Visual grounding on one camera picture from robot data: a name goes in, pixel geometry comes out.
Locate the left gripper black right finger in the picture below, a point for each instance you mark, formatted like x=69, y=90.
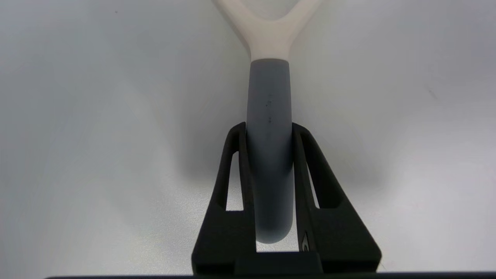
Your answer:
x=341, y=240

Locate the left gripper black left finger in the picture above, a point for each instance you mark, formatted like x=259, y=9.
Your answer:
x=221, y=240

